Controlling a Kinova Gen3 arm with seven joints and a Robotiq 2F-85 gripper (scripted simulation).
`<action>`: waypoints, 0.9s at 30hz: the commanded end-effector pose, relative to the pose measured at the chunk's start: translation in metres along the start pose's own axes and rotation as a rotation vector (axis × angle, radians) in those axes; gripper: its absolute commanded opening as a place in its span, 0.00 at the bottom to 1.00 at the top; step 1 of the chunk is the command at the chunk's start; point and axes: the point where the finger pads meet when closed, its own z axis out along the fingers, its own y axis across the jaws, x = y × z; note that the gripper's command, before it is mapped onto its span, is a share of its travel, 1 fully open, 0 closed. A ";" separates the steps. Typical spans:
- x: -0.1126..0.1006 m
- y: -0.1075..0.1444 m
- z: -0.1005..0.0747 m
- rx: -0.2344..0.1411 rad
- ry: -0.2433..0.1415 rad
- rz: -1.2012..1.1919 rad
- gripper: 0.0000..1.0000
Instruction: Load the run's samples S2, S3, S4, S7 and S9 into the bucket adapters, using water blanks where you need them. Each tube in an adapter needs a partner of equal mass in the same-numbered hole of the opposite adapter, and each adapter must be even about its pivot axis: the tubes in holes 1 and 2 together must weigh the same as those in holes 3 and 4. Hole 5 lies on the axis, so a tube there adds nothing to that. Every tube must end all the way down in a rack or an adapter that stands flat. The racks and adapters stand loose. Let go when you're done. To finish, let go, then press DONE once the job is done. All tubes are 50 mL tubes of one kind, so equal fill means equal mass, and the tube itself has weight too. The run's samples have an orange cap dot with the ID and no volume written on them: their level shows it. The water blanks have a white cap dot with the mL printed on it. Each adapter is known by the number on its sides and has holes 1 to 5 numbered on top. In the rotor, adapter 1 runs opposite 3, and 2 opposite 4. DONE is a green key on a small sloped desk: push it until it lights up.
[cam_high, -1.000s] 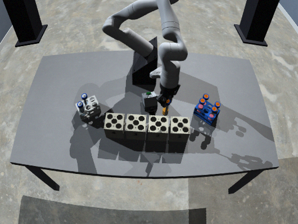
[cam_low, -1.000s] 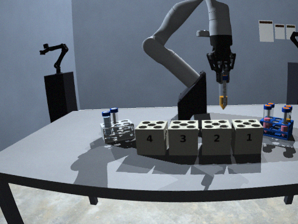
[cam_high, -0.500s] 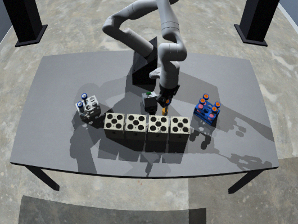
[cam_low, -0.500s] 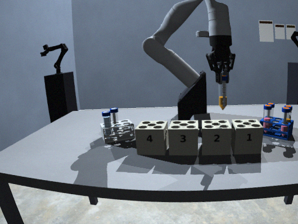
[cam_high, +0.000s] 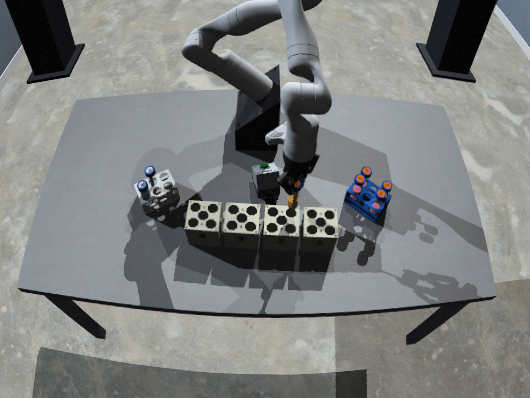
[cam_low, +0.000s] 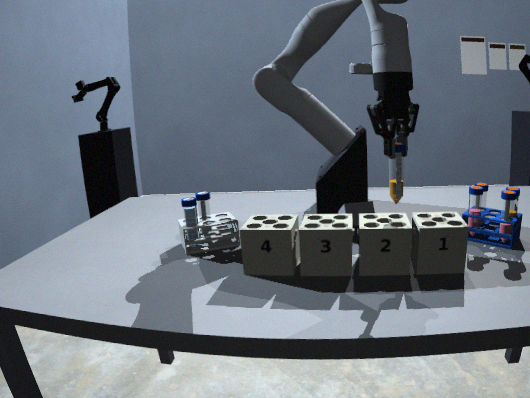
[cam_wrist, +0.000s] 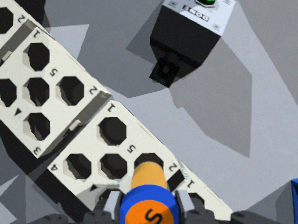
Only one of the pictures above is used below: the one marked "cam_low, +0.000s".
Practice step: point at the blue tube rack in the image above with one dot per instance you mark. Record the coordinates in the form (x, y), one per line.
(489, 238)

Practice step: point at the white bucket adapter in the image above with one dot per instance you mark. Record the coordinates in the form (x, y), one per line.
(384, 244)
(438, 247)
(324, 249)
(270, 245)

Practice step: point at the white tube rack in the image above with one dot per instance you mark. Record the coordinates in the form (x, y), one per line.
(214, 242)

